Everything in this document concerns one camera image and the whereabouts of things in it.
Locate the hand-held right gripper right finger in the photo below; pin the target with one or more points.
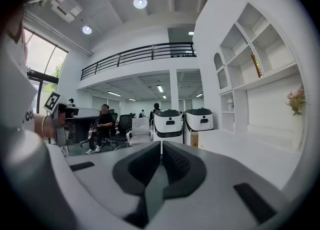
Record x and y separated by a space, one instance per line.
186 171

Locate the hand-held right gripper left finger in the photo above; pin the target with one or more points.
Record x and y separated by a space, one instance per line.
136 171

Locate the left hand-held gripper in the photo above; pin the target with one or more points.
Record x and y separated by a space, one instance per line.
61 121

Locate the person's left forearm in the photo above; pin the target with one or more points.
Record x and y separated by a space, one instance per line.
43 125

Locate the black mesh office chair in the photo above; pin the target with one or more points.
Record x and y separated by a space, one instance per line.
114 120
122 128

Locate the cardboard box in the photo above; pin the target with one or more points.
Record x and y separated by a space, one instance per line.
194 139

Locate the fluorescent tube light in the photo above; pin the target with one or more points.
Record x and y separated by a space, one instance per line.
160 88
114 93

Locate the white office chair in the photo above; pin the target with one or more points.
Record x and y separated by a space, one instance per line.
140 130

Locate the white robot with black trim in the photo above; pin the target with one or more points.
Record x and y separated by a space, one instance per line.
167 125
200 121

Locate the white desk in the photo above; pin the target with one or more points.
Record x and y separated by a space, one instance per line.
250 158

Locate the large glass window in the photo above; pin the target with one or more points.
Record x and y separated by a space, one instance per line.
42 58

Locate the black balcony railing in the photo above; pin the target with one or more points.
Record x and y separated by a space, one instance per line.
136 56

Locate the person's white shirt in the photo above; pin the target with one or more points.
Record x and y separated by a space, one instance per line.
15 86

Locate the white figurine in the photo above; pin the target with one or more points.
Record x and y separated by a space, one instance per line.
230 104

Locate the round ceiling light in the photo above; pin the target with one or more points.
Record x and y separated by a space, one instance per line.
140 2
87 29

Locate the white ceiling air conditioner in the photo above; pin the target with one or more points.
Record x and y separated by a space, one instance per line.
66 7

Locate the gold book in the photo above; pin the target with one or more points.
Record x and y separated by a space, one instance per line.
256 65

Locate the pink flower bouquet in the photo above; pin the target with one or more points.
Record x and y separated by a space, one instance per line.
297 100

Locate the white wall shelf unit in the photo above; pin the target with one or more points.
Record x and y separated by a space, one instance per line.
250 73

